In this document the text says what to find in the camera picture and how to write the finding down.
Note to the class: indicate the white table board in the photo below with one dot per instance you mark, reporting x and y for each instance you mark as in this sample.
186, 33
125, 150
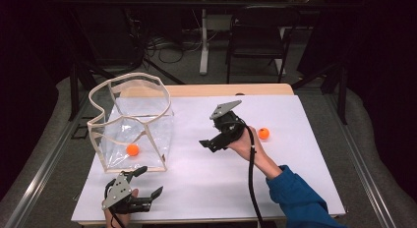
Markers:
196, 188

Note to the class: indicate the black folding chair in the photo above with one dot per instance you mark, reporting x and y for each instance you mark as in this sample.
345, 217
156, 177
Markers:
255, 41

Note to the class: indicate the person's right hand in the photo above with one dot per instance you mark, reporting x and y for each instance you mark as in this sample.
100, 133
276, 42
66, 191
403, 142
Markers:
245, 144

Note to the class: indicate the small black square frame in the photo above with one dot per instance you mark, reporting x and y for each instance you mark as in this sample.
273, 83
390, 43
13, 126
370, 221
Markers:
73, 133

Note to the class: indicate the person's left hand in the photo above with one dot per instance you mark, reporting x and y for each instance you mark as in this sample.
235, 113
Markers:
128, 217

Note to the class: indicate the metal floor rail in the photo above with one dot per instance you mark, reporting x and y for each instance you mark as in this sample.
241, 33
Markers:
360, 175
39, 175

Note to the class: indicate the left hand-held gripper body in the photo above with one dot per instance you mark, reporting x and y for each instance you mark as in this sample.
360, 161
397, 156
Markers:
117, 191

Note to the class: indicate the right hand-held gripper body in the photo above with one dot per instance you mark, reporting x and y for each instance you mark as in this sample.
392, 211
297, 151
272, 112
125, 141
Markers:
229, 126

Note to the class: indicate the clear plastic bag beige trim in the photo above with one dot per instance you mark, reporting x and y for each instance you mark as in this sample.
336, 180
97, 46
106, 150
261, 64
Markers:
131, 136

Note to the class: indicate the orange ball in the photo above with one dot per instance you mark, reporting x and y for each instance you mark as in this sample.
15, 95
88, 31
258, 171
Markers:
263, 133
132, 150

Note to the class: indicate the white-legged wooden desk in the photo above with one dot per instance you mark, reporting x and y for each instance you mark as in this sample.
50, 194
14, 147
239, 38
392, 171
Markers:
204, 41

